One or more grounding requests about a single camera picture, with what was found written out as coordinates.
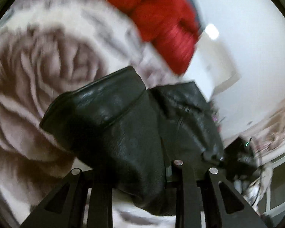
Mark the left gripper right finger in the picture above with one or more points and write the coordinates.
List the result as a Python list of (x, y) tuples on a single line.
[(210, 202)]

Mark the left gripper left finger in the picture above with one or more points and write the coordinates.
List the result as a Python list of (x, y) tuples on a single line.
[(65, 205)]

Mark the black leather jacket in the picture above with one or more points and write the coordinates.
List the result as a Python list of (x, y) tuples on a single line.
[(131, 134)]

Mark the near floral curtain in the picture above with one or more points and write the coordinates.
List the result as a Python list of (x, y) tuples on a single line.
[(269, 134)]

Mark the beige bed headboard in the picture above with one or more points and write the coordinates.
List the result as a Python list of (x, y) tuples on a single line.
[(212, 68)]

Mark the red puffy coat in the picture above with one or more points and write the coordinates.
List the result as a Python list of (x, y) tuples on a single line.
[(170, 25)]

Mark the floral purple bed blanket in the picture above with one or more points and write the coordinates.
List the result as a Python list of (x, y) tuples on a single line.
[(48, 47)]

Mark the dark teal folded garment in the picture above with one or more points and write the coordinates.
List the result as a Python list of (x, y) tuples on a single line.
[(194, 5)]

